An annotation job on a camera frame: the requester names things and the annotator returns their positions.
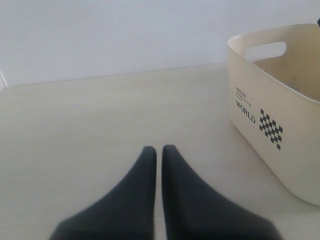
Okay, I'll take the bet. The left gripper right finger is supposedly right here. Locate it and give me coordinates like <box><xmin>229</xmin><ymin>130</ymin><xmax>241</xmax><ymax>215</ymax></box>
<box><xmin>161</xmin><ymin>145</ymin><xmax>267</xmax><ymax>240</ymax></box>

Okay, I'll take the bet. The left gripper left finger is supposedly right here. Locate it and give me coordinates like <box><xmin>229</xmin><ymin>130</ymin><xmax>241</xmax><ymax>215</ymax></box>
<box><xmin>50</xmin><ymin>146</ymin><xmax>157</xmax><ymax>240</ymax></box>

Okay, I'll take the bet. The cream plastic bin with sticker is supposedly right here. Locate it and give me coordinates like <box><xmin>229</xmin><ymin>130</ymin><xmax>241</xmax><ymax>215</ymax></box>
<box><xmin>227</xmin><ymin>23</ymin><xmax>320</xmax><ymax>205</ymax></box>

